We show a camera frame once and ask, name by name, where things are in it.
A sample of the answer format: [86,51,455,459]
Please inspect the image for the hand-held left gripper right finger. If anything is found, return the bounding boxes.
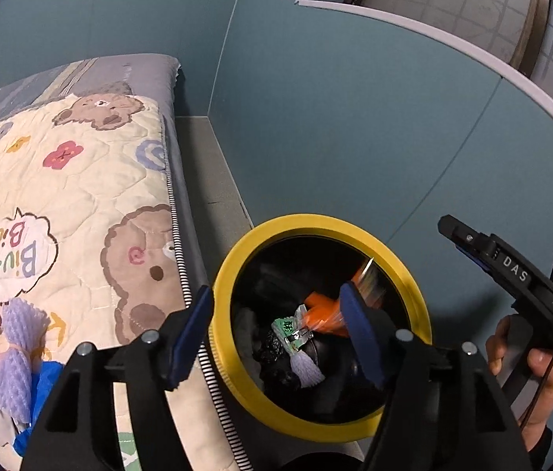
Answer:
[339,282,535,471]

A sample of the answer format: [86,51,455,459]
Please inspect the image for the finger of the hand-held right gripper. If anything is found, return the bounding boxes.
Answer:
[437,215,498,276]

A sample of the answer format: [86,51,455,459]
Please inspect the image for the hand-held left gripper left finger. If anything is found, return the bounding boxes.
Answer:
[20,285,215,471]

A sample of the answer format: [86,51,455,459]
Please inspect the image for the orange snack packet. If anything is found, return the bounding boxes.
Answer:
[303,257,387,338]

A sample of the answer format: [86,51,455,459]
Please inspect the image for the green snack packet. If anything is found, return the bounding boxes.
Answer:
[271,304,314,354]

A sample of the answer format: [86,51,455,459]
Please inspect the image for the black wrapper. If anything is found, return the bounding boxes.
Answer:
[254,329,307,388]

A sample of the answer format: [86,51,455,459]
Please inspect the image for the yellow rimmed trash bin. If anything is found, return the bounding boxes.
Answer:
[208,215,433,442]

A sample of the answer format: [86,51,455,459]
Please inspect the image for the blue plastic bag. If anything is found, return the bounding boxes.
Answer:
[13,360,66,457]

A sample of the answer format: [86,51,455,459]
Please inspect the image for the person's right forearm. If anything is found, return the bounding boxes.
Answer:
[526,427,553,471]

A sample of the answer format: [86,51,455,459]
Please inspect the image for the person's right hand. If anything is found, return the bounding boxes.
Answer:
[485,314,553,457]

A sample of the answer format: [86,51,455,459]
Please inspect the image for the bed with striped sheet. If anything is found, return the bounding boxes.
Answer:
[0,54,253,471]

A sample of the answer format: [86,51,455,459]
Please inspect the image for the printed bear blanket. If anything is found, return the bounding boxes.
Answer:
[0,93,238,471]

